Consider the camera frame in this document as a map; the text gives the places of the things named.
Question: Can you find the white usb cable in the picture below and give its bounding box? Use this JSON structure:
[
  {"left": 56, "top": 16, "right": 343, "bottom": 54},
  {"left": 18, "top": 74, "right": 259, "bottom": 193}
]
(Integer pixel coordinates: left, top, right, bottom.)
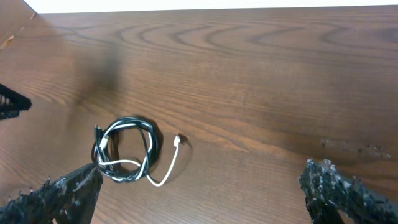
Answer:
[{"left": 97, "top": 119, "right": 182, "bottom": 187}]

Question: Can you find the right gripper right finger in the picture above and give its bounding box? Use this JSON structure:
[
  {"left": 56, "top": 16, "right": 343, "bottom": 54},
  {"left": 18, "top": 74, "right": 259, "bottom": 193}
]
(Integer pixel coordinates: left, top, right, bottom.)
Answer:
[{"left": 298, "top": 159, "right": 397, "bottom": 224}]

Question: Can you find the black usb cable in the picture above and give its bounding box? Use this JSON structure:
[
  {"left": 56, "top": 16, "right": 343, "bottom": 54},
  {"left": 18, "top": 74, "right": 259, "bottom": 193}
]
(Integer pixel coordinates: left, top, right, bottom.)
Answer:
[{"left": 91, "top": 116, "right": 160, "bottom": 184}]

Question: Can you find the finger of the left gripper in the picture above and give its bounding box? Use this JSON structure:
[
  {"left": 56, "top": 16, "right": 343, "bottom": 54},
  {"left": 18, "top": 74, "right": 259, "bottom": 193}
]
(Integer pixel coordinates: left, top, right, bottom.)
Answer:
[{"left": 1, "top": 85, "right": 32, "bottom": 120}]

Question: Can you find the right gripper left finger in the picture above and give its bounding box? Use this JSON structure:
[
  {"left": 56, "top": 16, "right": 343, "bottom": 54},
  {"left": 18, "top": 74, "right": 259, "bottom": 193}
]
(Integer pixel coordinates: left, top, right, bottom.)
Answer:
[{"left": 1, "top": 163, "right": 103, "bottom": 223}]

